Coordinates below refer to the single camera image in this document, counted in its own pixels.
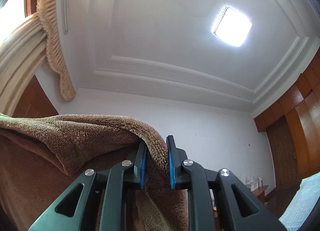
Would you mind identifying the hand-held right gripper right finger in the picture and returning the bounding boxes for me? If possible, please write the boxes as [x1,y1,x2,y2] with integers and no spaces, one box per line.
[166,135,288,231]

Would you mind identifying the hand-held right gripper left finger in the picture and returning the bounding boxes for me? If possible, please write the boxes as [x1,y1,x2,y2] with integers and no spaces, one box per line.
[28,141,148,231]

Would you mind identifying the brown fleece sweater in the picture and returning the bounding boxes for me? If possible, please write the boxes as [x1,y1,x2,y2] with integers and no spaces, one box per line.
[0,113,191,231]

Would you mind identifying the clear containers on desk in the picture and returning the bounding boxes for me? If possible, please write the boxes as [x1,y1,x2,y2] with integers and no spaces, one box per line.
[246,177,263,191]

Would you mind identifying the wooden desk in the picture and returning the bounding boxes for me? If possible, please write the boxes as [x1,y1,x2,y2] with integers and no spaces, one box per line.
[249,184,270,207]

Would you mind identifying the light blue pillow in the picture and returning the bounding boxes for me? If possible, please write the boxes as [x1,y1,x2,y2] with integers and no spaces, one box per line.
[278,170,320,229]

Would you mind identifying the beige fringed curtain valance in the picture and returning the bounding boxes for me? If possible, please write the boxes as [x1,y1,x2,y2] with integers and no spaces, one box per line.
[36,0,76,102]

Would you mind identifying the wooden wardrobe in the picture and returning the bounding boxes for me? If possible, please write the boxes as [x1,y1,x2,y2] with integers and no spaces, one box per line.
[254,51,320,179]

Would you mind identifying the square ceiling lamp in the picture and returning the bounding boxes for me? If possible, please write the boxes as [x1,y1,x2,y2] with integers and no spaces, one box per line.
[211,6,253,48]

